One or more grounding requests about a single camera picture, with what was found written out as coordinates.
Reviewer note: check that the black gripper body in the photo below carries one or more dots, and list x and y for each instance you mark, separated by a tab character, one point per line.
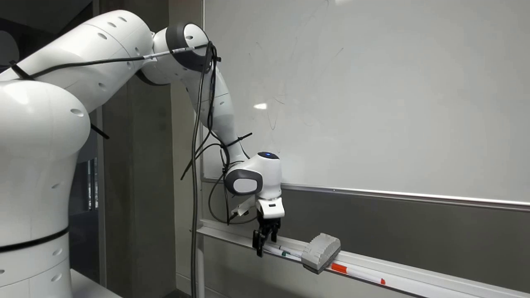
269	225

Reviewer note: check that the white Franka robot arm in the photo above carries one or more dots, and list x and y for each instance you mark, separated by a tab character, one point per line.
44	138

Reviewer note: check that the red whiteboard marker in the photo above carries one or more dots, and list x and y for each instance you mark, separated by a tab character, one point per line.
359	273

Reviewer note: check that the white metal marker tray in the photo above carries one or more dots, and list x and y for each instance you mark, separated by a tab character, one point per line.
387	273

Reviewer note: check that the grey whiteboard eraser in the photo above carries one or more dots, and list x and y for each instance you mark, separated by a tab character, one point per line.
321	252

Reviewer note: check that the large whiteboard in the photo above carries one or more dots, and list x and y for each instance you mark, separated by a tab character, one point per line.
375	93

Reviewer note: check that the white whiteboard stand post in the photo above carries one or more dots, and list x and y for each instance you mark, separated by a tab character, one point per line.
200	270

